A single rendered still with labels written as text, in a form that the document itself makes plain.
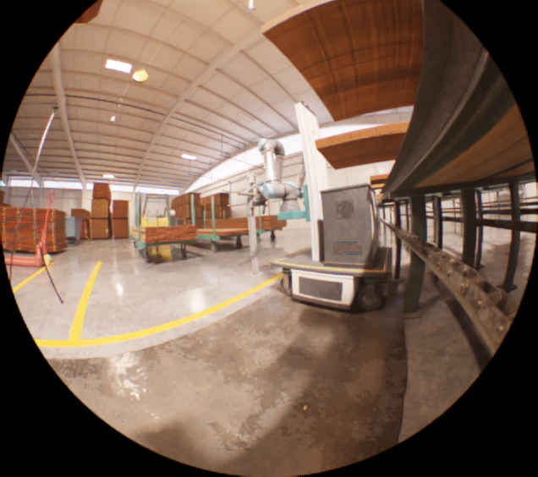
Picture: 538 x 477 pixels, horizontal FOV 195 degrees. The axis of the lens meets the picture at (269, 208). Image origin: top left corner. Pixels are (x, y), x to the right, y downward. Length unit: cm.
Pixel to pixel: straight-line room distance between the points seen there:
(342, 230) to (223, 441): 119
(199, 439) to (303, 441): 31
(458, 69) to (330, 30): 14
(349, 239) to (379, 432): 101
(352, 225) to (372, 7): 99
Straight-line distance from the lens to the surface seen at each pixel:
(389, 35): 22
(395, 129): 43
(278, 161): 140
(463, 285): 34
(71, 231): 718
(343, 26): 20
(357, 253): 104
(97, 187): 1053
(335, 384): 78
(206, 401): 77
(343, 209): 103
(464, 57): 22
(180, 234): 280
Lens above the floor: 68
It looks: 4 degrees up
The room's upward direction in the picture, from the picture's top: 4 degrees counter-clockwise
